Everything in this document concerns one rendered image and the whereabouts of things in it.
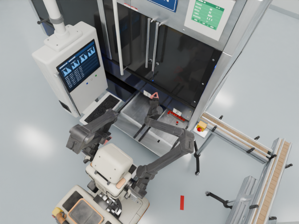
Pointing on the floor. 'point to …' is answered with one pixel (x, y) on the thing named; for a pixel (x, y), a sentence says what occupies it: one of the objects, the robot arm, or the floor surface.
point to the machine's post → (226, 56)
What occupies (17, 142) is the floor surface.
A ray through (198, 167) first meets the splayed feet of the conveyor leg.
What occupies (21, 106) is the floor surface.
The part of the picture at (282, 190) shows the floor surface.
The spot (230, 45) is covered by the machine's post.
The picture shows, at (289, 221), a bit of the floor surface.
